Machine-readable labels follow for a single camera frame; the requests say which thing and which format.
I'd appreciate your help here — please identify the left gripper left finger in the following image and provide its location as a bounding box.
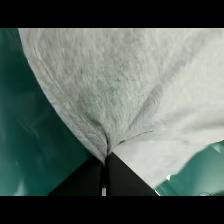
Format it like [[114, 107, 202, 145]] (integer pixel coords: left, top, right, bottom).
[[48, 155, 105, 197]]

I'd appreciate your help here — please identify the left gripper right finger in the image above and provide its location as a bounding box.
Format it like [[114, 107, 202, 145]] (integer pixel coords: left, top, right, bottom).
[[105, 151, 158, 197]]

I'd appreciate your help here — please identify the grey T-shirt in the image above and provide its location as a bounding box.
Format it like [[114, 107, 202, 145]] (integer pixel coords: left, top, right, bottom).
[[18, 28, 224, 191]]

